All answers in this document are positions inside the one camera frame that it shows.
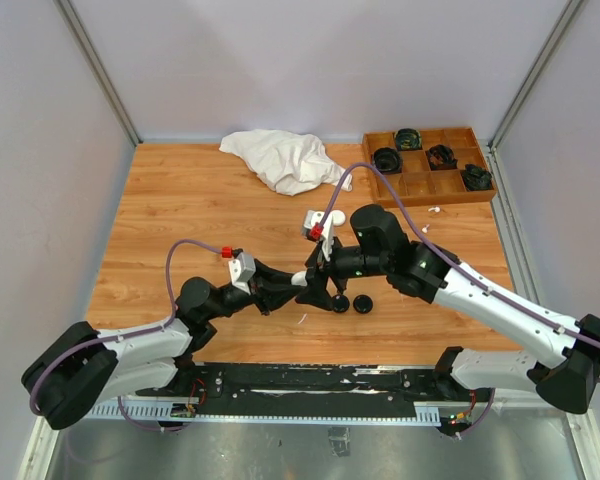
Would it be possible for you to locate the black coiled strap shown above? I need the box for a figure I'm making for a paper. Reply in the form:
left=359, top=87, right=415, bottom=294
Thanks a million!
left=460, top=163, right=495, bottom=192
left=370, top=146, right=404, bottom=176
left=393, top=127, right=424, bottom=151
left=425, top=144, right=457, bottom=171

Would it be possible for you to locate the white crumpled cloth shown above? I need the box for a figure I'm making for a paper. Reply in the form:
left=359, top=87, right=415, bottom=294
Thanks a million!
left=219, top=129, right=345, bottom=196

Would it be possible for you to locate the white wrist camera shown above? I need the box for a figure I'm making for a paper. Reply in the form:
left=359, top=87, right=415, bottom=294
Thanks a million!
left=228, top=252, right=256, bottom=294
left=302, top=210, right=335, bottom=261

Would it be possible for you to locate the black coiled strap middle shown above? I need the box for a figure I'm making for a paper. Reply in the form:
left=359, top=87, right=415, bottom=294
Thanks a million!
left=425, top=144, right=457, bottom=171

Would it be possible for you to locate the black coiled strap top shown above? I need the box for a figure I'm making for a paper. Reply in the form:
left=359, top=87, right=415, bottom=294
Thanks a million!
left=393, top=127, right=424, bottom=151

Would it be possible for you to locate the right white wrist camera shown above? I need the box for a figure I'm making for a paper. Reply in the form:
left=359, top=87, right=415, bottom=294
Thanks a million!
left=302, top=210, right=335, bottom=261

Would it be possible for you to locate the grey slotted cable duct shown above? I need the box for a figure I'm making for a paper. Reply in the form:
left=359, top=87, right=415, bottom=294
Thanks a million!
left=86, top=399, right=442, bottom=427

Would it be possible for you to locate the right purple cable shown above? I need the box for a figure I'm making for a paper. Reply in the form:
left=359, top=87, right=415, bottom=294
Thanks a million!
left=309, top=162, right=600, bottom=359

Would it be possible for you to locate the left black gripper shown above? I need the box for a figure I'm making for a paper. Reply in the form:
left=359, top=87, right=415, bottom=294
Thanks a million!
left=205, top=258, right=304, bottom=321

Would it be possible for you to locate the black coiled strap right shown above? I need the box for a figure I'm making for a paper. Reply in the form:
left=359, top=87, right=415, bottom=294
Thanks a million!
left=460, top=163, right=495, bottom=192

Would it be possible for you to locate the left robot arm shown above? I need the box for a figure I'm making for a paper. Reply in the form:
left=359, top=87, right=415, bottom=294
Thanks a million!
left=21, top=260, right=306, bottom=430

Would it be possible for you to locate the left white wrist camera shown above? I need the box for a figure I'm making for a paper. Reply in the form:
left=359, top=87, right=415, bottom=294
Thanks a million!
left=228, top=252, right=256, bottom=294

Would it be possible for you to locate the white round charging case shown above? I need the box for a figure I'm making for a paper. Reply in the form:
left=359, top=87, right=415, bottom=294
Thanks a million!
left=331, top=210, right=346, bottom=227

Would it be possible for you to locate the purple cable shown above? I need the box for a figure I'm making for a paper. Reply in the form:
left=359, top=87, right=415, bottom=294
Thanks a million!
left=309, top=162, right=600, bottom=359
left=29, top=239, right=241, bottom=416

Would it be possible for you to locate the wooden compartment tray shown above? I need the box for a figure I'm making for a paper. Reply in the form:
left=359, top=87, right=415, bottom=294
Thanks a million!
left=362, top=126, right=496, bottom=207

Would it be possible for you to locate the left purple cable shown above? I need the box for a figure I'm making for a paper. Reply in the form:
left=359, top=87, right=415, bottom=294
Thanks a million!
left=29, top=239, right=241, bottom=416

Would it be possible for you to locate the black charging case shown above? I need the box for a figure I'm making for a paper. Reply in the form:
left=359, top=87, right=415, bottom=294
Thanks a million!
left=332, top=294, right=350, bottom=314
left=353, top=294, right=374, bottom=314

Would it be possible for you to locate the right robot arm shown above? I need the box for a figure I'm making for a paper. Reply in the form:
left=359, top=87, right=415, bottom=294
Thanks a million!
left=291, top=205, right=600, bottom=414

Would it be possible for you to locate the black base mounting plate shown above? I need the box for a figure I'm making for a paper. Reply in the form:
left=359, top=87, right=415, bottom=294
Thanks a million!
left=136, top=363, right=489, bottom=421

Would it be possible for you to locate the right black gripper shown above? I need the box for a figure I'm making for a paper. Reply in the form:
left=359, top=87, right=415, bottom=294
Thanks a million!
left=295, top=231, right=390, bottom=311

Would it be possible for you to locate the black coiled strap left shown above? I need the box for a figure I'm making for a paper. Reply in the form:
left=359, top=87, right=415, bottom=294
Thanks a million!
left=370, top=146, right=404, bottom=176

